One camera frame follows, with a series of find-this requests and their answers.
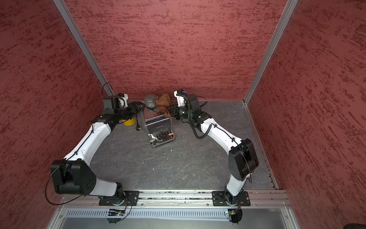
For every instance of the left corner aluminium profile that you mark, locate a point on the left corner aluminium profile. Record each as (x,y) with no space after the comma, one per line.
(70,22)

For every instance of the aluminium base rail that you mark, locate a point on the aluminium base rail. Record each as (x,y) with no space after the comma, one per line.
(177,204)

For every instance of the right corner aluminium profile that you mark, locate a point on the right corner aluminium profile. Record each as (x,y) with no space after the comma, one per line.
(282,23)

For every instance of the corner aluminium profile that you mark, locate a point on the corner aluminium profile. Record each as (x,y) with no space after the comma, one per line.
(70,22)
(282,23)

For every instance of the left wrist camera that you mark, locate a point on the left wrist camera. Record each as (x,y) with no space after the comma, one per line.
(115,102)

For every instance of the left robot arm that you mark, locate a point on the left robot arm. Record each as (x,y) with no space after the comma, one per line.
(73,175)

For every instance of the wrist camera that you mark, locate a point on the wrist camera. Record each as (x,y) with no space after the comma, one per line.
(115,102)
(184,99)

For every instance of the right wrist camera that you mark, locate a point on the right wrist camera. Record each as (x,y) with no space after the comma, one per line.
(184,99)

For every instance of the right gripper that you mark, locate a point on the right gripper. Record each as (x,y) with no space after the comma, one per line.
(173,113)

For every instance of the silver coffee machine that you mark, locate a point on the silver coffee machine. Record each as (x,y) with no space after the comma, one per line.
(157,127)

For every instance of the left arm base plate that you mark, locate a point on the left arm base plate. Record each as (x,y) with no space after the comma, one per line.
(129,198)

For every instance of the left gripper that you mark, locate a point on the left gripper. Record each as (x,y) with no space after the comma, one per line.
(135,109)

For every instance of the brown cloth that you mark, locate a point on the brown cloth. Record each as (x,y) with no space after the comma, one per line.
(162,102)

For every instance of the yellow metal pen bucket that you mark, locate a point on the yellow metal pen bucket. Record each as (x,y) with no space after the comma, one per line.
(129,122)

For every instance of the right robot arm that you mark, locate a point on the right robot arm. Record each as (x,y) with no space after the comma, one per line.
(242,157)

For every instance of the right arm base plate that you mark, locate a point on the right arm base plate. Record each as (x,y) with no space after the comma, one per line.
(224,198)

